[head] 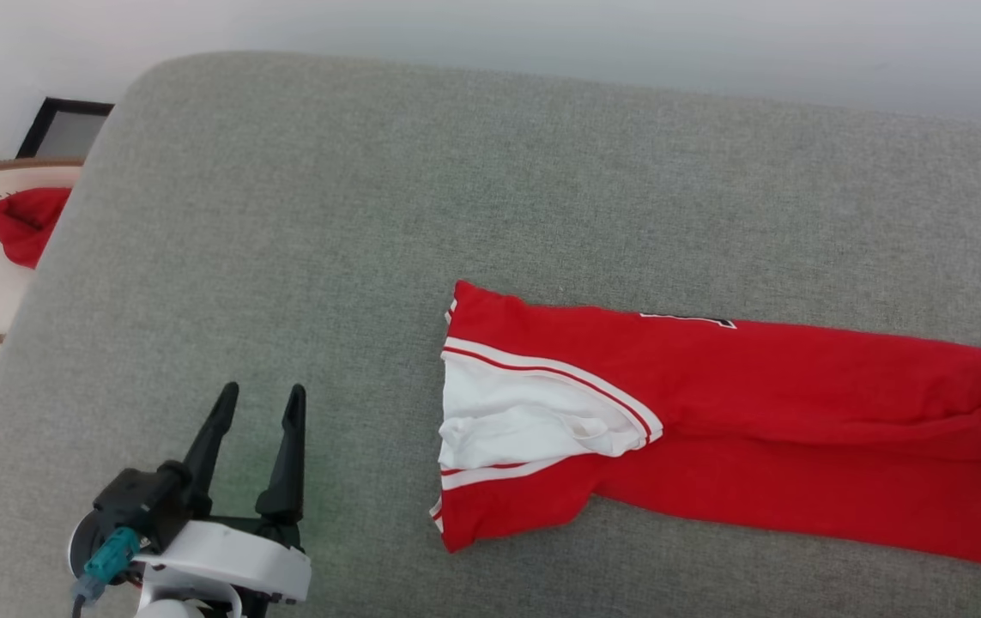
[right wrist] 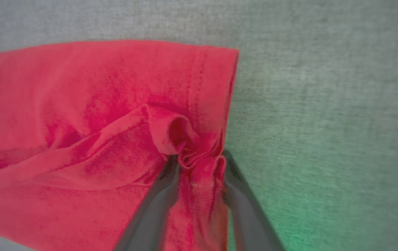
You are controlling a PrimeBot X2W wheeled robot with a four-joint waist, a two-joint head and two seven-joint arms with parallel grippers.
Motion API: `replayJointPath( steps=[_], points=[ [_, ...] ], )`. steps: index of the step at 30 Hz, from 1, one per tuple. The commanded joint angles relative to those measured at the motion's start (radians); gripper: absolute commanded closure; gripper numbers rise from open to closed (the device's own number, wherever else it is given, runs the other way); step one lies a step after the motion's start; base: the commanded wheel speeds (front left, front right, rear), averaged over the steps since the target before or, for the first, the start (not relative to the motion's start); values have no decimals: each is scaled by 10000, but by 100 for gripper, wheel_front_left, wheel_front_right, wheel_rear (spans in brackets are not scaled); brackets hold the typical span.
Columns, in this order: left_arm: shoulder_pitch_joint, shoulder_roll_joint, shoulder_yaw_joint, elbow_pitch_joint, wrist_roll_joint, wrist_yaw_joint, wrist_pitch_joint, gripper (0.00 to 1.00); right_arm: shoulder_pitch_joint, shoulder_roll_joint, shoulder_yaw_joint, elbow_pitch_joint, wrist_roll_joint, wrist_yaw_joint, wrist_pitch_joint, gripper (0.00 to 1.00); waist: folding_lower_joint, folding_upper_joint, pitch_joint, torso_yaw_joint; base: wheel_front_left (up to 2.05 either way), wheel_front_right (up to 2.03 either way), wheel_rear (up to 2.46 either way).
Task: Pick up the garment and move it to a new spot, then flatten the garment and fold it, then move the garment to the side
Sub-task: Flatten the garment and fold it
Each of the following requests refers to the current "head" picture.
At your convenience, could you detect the red and white basketball jersey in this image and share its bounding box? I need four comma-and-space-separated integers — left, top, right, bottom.
429, 280, 981, 573

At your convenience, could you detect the teal left camera cable plug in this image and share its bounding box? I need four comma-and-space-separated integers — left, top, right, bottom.
71, 527, 142, 603

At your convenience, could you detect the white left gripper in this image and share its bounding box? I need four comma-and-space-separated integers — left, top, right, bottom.
133, 381, 313, 618

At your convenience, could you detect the red cloth in basket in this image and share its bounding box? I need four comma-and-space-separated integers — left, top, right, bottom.
0, 186, 73, 270

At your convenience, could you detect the grey fabric sofa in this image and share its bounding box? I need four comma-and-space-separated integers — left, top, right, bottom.
0, 51, 981, 618

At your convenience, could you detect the black rectangular frame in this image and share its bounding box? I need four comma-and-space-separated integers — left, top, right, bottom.
16, 97, 115, 161

